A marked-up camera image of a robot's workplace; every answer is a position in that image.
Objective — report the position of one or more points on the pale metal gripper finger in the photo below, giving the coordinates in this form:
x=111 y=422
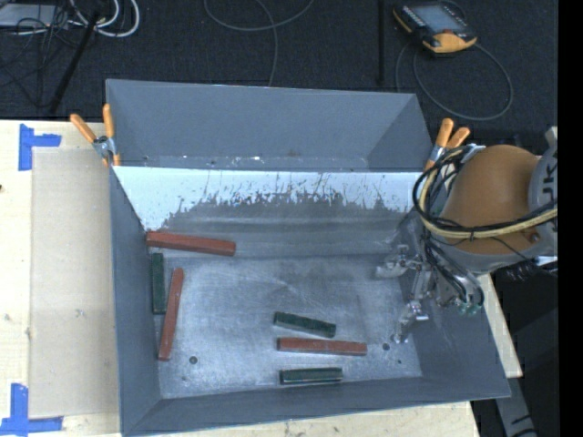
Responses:
x=412 y=313
x=395 y=266

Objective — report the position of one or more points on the pale wood flat board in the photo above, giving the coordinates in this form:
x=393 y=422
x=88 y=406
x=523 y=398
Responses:
x=68 y=267

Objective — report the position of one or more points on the grey metal bin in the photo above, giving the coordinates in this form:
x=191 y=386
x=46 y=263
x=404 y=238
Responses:
x=282 y=289

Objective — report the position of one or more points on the red-brown flat block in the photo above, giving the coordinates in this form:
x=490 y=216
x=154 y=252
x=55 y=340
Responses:
x=171 y=314
x=191 y=243
x=321 y=346

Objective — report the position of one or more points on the dark green flat block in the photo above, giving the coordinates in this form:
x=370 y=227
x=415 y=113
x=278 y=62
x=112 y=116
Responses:
x=157 y=285
x=304 y=324
x=311 y=376

